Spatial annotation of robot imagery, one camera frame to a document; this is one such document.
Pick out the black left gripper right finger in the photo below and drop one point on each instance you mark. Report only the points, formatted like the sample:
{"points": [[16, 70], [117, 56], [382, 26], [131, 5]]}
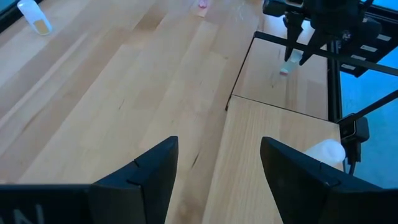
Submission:
{"points": [[298, 186]]}

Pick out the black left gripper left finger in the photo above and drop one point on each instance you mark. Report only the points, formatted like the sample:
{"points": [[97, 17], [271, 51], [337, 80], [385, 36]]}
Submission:
{"points": [[146, 186]]}

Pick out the raised wooden shelf board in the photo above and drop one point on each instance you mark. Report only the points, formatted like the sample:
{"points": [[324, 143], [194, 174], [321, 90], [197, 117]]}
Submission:
{"points": [[245, 155]]}

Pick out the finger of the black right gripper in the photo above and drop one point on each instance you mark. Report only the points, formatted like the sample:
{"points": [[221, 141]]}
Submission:
{"points": [[315, 45], [293, 31]]}

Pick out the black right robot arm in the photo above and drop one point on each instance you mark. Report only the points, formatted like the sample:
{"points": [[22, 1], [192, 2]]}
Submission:
{"points": [[371, 29]]}

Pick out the black table-level camera box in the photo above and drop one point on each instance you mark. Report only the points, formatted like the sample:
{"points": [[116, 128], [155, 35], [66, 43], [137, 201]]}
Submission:
{"points": [[354, 129]]}

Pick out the thin flat wooden board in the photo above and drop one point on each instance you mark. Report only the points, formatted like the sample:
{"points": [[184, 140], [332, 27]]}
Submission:
{"points": [[273, 87]]}

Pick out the small clear vial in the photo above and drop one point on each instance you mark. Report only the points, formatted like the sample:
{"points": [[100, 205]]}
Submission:
{"points": [[290, 63]]}

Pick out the pink medicine bottle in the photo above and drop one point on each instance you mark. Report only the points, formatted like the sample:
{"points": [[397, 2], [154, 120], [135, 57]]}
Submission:
{"points": [[202, 3]]}

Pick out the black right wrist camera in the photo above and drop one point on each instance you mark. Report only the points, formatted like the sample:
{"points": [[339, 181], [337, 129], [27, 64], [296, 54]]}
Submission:
{"points": [[281, 7]]}

